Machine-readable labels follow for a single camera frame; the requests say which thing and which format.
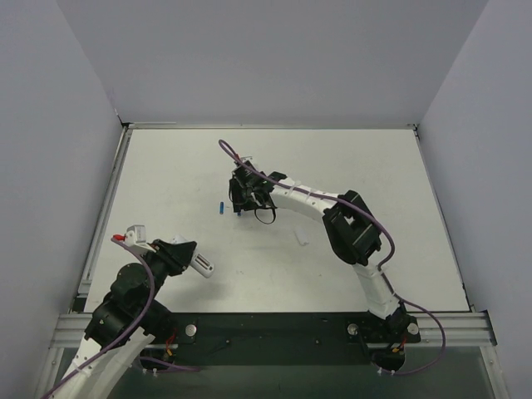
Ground purple cable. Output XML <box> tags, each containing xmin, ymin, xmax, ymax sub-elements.
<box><xmin>218</xmin><ymin>139</ymin><xmax>450</xmax><ymax>377</ymax></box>
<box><xmin>41</xmin><ymin>239</ymin><xmax>200</xmax><ymax>398</ymax></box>

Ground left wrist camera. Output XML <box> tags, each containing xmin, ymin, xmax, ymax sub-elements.
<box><xmin>111</xmin><ymin>224</ymin><xmax>150</xmax><ymax>251</ymax></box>

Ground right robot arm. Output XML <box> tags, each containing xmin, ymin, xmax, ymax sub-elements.
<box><xmin>229</xmin><ymin>163</ymin><xmax>421</xmax><ymax>345</ymax></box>

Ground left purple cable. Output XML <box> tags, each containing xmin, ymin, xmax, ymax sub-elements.
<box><xmin>41</xmin><ymin>239</ymin><xmax>200</xmax><ymax>398</ymax></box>

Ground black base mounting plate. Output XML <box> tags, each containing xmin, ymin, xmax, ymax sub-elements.
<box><xmin>140</xmin><ymin>311</ymin><xmax>421</xmax><ymax>371</ymax></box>

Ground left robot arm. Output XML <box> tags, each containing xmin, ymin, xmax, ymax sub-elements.
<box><xmin>42</xmin><ymin>234</ymin><xmax>197</xmax><ymax>398</ymax></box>

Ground white remote control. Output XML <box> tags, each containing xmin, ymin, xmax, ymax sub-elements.
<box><xmin>171</xmin><ymin>234</ymin><xmax>214</xmax><ymax>278</ymax></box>

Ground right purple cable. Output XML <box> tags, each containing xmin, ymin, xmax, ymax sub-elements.
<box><xmin>218</xmin><ymin>139</ymin><xmax>450</xmax><ymax>377</ymax></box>

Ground white battery cover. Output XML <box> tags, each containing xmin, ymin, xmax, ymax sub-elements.
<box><xmin>294</xmin><ymin>227</ymin><xmax>309</xmax><ymax>246</ymax></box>

